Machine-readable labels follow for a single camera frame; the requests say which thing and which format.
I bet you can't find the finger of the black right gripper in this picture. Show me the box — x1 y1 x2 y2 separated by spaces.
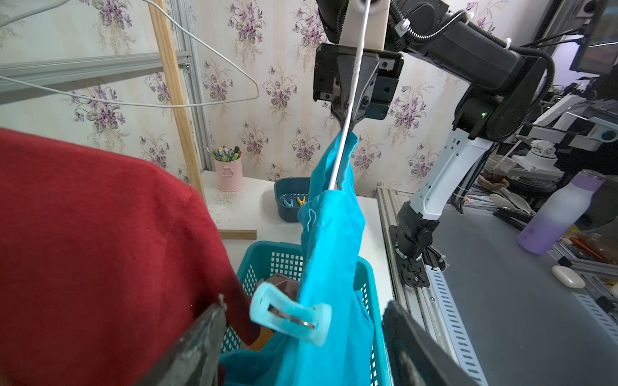
332 54 355 128
352 52 381 128

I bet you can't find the pink t-shirt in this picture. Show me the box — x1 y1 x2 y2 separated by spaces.
255 273 299 301

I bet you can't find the wooden clothes rack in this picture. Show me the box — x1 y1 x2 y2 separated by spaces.
144 1 257 240

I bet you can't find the lilac white water bottle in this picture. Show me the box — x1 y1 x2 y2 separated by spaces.
517 169 606 255

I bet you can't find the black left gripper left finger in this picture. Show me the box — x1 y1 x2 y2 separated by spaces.
136 295 227 385

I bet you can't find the dark teal plastic tub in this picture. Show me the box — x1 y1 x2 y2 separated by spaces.
275 177 311 223

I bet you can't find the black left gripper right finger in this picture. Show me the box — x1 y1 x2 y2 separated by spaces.
382 301 476 386

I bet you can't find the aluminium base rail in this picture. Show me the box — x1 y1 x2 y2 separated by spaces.
376 188 488 385

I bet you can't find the pink metal pen bucket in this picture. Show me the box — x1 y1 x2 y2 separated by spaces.
207 146 243 192

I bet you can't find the dark red t-shirt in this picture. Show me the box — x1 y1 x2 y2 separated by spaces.
1 129 260 385

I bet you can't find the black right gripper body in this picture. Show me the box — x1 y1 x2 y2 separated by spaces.
312 43 404 121

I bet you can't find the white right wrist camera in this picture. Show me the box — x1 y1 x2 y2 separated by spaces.
338 0 390 51

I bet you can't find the turquoise t-shirt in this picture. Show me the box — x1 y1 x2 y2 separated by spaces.
220 133 376 385

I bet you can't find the light blue clothespin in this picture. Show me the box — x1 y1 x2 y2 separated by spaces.
249 282 332 347
281 195 297 207

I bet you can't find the teal plastic laundry basket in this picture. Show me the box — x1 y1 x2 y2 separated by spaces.
221 241 392 385

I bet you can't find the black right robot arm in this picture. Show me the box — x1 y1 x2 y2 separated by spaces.
313 1 555 288

